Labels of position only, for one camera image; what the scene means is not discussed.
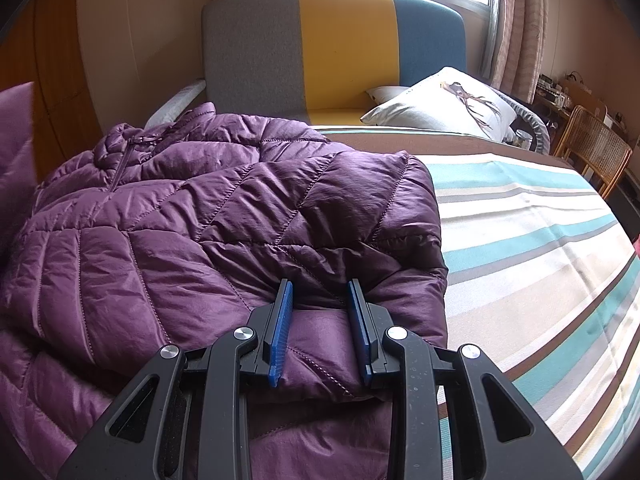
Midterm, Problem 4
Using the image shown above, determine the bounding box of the white printed pillow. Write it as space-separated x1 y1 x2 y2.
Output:
360 66 519 141

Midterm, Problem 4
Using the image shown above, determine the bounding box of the long beige patterned curtain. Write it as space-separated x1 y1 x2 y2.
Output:
479 0 551 106

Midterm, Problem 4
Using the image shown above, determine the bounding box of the wooden wardrobe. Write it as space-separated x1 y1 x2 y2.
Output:
0 0 107 172

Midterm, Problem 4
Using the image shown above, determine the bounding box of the cluttered wooden desk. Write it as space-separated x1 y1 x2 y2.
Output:
534 72 627 128

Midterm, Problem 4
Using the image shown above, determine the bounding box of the rattan chair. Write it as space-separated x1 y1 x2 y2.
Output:
552 105 634 200

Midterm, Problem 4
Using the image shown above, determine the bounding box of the plain white pillow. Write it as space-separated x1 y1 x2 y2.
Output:
366 85 412 107

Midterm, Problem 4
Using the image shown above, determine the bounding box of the striped bed sheet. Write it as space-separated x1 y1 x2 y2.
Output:
317 126 640 480

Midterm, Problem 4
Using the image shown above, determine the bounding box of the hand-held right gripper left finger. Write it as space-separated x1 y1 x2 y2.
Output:
57 280 296 480

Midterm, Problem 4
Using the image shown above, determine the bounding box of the grey yellow blue sofa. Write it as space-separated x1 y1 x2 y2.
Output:
145 0 551 156

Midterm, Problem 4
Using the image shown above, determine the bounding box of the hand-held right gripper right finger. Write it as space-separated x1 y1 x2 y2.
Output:
346 279 585 480

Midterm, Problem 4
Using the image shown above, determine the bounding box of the purple quilted down jacket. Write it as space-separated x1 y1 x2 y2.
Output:
0 82 449 480

